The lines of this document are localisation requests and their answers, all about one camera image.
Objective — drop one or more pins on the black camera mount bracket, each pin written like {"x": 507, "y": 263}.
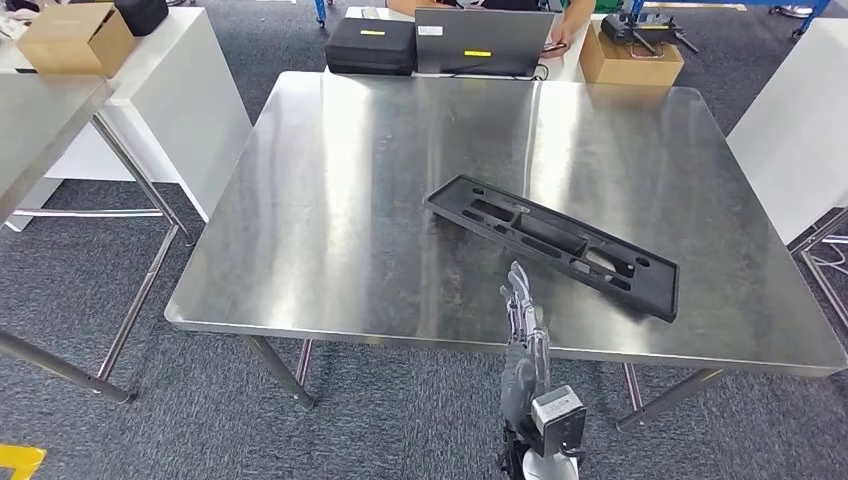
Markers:
{"x": 513, "y": 450}

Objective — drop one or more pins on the open cardboard box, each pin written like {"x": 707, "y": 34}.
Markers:
{"x": 629, "y": 69}

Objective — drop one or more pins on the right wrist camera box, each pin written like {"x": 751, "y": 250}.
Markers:
{"x": 560, "y": 417}

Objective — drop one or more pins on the steel frame table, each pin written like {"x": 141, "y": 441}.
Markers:
{"x": 821, "y": 278}

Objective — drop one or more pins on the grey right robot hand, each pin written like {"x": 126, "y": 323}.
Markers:
{"x": 526, "y": 371}

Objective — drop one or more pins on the black pouch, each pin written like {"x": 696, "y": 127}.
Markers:
{"x": 142, "y": 14}

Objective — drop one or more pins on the grey laptop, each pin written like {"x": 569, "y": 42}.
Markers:
{"x": 484, "y": 33}

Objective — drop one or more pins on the person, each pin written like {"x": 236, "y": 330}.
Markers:
{"x": 576, "y": 10}

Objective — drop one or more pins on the stainless steel workbench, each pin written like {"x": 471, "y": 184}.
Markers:
{"x": 364, "y": 199}

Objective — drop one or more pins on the person's left hand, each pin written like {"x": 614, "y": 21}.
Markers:
{"x": 558, "y": 40}

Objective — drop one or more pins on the black remote controller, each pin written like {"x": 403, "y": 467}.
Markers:
{"x": 623, "y": 28}

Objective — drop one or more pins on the black smartphone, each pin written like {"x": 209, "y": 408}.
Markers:
{"x": 555, "y": 48}

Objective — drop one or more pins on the long black plastic part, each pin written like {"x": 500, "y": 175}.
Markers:
{"x": 656, "y": 291}

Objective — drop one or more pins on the stainless steel side table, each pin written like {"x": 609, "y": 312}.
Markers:
{"x": 40, "y": 126}

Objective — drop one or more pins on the black case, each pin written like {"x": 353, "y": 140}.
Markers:
{"x": 371, "y": 46}

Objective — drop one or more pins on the white desk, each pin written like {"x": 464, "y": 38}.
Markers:
{"x": 570, "y": 66}

